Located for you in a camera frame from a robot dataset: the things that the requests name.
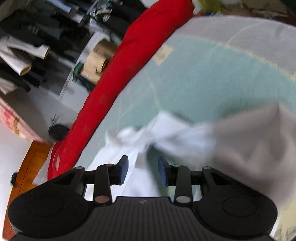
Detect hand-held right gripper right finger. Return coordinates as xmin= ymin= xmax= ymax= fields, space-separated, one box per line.
xmin=158 ymin=156 xmax=232 ymax=205

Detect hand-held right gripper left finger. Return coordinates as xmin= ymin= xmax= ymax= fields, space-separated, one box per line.
xmin=53 ymin=155 xmax=129 ymax=206

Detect white printed t-shirt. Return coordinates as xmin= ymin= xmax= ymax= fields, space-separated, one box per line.
xmin=85 ymin=103 xmax=296 ymax=241

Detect dark hanging clothes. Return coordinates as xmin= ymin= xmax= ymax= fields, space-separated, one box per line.
xmin=0 ymin=0 xmax=148 ymax=88

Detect black backpack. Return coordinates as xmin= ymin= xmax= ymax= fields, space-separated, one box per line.
xmin=48 ymin=124 xmax=70 ymax=141

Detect red quilt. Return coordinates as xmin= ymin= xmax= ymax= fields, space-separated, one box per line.
xmin=47 ymin=0 xmax=195 ymax=180

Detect checked pillow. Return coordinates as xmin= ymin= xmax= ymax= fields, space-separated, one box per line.
xmin=32 ymin=148 xmax=57 ymax=186

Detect wooden headboard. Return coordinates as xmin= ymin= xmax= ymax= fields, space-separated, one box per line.
xmin=5 ymin=141 xmax=53 ymax=241

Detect beige shirt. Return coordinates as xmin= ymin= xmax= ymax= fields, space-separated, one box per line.
xmin=80 ymin=51 xmax=109 ymax=85

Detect green trimmed dark garment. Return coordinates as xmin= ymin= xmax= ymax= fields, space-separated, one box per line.
xmin=73 ymin=62 xmax=84 ymax=81

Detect pink floral curtain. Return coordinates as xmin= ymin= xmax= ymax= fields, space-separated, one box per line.
xmin=0 ymin=97 xmax=44 ymax=143

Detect cream jacket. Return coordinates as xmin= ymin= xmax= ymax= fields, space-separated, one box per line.
xmin=0 ymin=37 xmax=50 ymax=94

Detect yellow-green bag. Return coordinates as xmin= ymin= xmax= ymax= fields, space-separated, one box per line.
xmin=198 ymin=0 xmax=223 ymax=12

